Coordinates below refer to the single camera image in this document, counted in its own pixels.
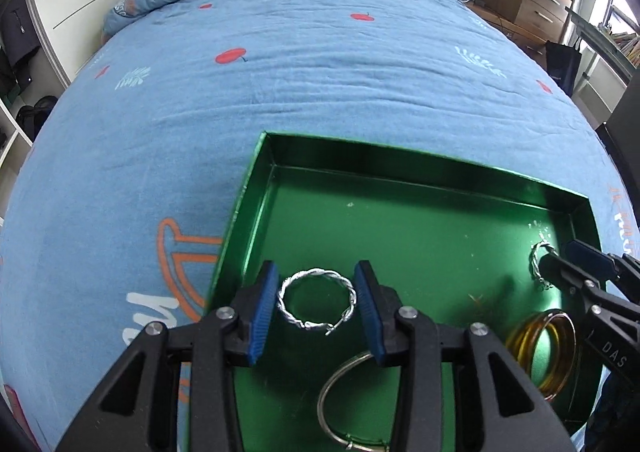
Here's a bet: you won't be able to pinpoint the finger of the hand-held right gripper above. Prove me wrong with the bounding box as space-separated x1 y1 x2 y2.
565 239 640 285
540 253 640 325

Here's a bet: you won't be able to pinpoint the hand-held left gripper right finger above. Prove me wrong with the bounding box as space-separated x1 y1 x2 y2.
352 259 576 452

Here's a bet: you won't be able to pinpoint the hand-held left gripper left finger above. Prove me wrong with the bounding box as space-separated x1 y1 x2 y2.
55 259 281 452

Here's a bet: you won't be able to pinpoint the twisted silver hoop earring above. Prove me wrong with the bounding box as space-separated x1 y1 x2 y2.
276 268 359 337
530 241 557 290

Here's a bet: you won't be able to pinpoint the green metallic tray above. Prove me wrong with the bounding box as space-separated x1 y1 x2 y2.
205 131 608 452

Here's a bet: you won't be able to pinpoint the amber translucent bangle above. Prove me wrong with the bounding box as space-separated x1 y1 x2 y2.
505 311 581 400

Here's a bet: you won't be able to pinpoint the black tote bag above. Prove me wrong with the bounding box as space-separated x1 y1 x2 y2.
544 40 583 94

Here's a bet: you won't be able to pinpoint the desk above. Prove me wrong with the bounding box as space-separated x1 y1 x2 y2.
567 12 640 83

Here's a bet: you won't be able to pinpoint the blue printed bed sheet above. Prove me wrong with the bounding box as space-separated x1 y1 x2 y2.
0 0 640 452

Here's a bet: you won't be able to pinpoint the black backpack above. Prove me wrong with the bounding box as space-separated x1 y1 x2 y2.
15 95 59 143

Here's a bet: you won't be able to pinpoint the dark hanging clothes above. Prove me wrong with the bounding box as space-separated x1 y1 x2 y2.
0 5 42 86

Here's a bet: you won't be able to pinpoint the large plain silver ring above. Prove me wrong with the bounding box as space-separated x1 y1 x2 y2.
317 352 392 450

